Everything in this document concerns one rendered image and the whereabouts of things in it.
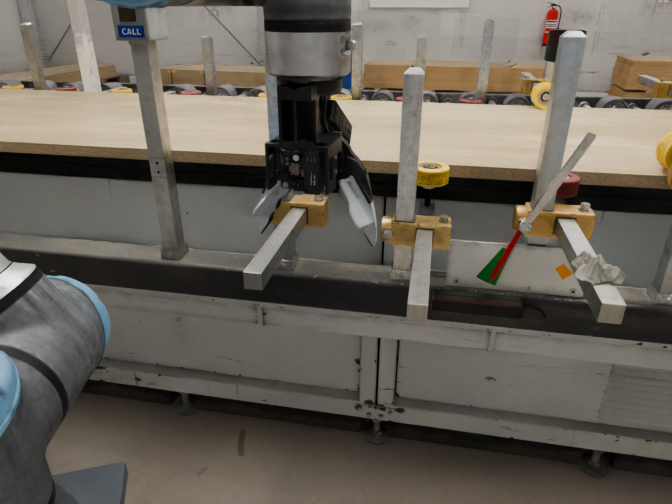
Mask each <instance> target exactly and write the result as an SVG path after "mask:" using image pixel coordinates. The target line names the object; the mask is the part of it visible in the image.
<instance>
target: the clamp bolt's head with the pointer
mask: <svg viewBox="0 0 672 504"><path fill-rule="evenodd" d="M520 228H521V230H522V231H529V229H530V228H531V224H530V223H528V222H523V223H522V224H521V225H520ZM521 235H522V232H520V231H519V229H518V230H517V232H516V233H515V235H514V237H513V238H512V240H511V242H510V244H509V245H508V247H507V249H506V250H505V252H504V254H503V255H502V257H501V259H500V260H499V262H498V264H497V265H496V267H495V269H494V270H493V272H492V274H491V277H490V281H492V280H493V279H494V278H495V277H496V276H497V274H498V273H499V271H500V269H501V268H502V266H503V264H504V263H505V261H506V259H507V258H508V256H509V254H510V253H511V251H512V249H513V248H514V246H515V244H516V243H517V241H518V239H519V238H520V236H521Z"/></svg>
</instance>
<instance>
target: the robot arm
mask: <svg viewBox="0 0 672 504"><path fill-rule="evenodd" d="M97 1H103V2H106V3H109V4H111V5H115V6H119V7H123V8H130V9H146V8H165V7H168V6H255V7H263V16H264V30H265V31H264V36H265V54H266V72H267V73H268V74H270V75H271V76H276V82H277V100H278V121H279V135H277V136H276V137H274V138H272V139H271V140H269V141H267V142H266V143H265V160H266V183H265V187H264V189H263V191H262V193H261V196H260V202H259V204H258V205H257V206H256V208H255V209H254V211H253V213H252V216H253V217H256V216H257V224H258V233H260V234H262V233H263V232H264V231H265V229H266V228H267V227H268V225H269V224H270V223H271V221H272V220H273V215H274V212H275V210H277V209H278V208H279V207H280V204H281V199H282V197H285V196H286V195H287V194H288V193H289V192H290V191H291V190H292V189H293V188H296V189H304V193H305V194H313V195H320V194H321V192H322V191H323V192H325V195H329V194H330V193H332V191H333V190H334V189H335V188H336V175H337V174H338V173H339V172H340V171H341V170H342V171H341V174H342V177H343V179H341V180H339V186H340V189H339V195H340V196H341V198H342V199H343V201H344V202H346V203H347V204H348V205H349V214H350V217H351V219H352V221H353V223H354V224H355V226H356V227H357V228H363V232H364V235H365V237H366V238H367V240H368V241H369V243H370V245H371V246H372V247H374V246H375V245H376V240H377V221H376V214H375V208H374V203H373V195H372V190H371V185H370V180H369V176H368V172H367V170H366V168H365V166H364V164H363V162H362V161H361V160H360V158H359V157H358V156H357V155H356V154H355V153H354V152H353V150H352V148H351V146H350V145H349V144H350V140H351V133H352V125H351V123H350V122H349V120H348V119H347V117H346V115H345V114H344V112H343V111H342V109H341V108H340V106H339V104H338V103H337V101H336V100H328V99H326V94H329V93H336V92H340V91H342V77H341V76H345V75H347V74H349V73H350V72H351V50H355V49H356V41H354V40H351V31H350V30H351V4H352V0H97ZM271 154H272V157H271V158H270V160H269V155H271ZM110 331H111V324H110V318H109V314H108V311H107V309H106V307H105V305H104V303H103V302H101V301H100V300H99V299H98V295H97V294H96V293H95V292H94V291H93V290H91V289H90V288H89V287H87V286H86V285H84V284H83V283H81V282H79V281H77V280H75V279H72V278H69V277H65V276H50V275H47V276H46V275H45V274H44V273H42V272H41V271H40V270H39V269H38V267H37V266H36V265H35V264H28V263H15V262H12V261H8V260H7V259H6V258H5V257H4V256H3V255H2V254H1V253H0V504H79V503H78V501H77V500H76V499H75V498H74V497H73V496H72V495H71V494H69V493H68V492H66V491H65V490H64V489H62V488H61V487H60V486H59V485H58V484H56V483H55V482H54V481H53V478H52V475H51V472H50V469H49V466H48V463H47V460H46V456H45V455H46V449H47V446H48V444H49V442H50V441H51V439H52V438H53V436H54V434H55V433H56V431H57V430H58V428H59V426H60V425H61V423H62V421H63V420H64V418H65V416H66V415H67V413H68V411H69V410H70V408H71V407H72V405H73V403H74V402H75V400H76V398H77V397H78V395H79V394H80V392H81V390H82V389H83V387H84V385H85V384H86V382H87V381H88V379H89V377H90V376H91V374H92V373H93V371H94V370H95V369H96V367H97V366H98V365H99V363H100V361H101V359H102V357H103V354H104V351H105V348H106V346H107V344H108V341H109V337H110Z"/></svg>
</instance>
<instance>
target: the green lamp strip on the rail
mask: <svg viewBox="0 0 672 504"><path fill-rule="evenodd" d="M435 294H442V295H453V296H463V297H474V298H484V299H494V300H505V301H515V302H520V298H519V297H516V296H507V295H496V294H485V293H474V292H464V291H453V290H442V289H435Z"/></svg>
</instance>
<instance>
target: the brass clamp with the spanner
mask: <svg viewBox="0 0 672 504"><path fill-rule="evenodd" d="M579 207H580V205H565V204H554V208H553V211H546V210H542V211H541V212H540V213H539V214H538V216H537V217H536V218H535V219H534V221H533V222H532V224H533V228H532V230H531V231H530V232H528V233H524V234H525V235H526V236H539V237H552V238H557V237H556V235H555V233H554V232H555V227H556V222H557V218H565V219H575V221H576V223H577V224H578V226H579V228H580V229H581V231H582V233H583V234H584V236H585V238H586V239H587V240H590V239H591V235H592V231H593V227H594V222H595V218H596V215H595V213H594V212H593V211H592V209H591V208H590V209H591V211H590V212H583V211H580V210H578V208H579ZM532 209H533V208H532V206H531V204H530V202H526V203H525V205H516V206H515V207H514V210H513V216H512V229H513V231H517V230H518V226H517V222H518V220H519V219H520V218H523V217H528V215H529V214H530V212H531V211H532Z"/></svg>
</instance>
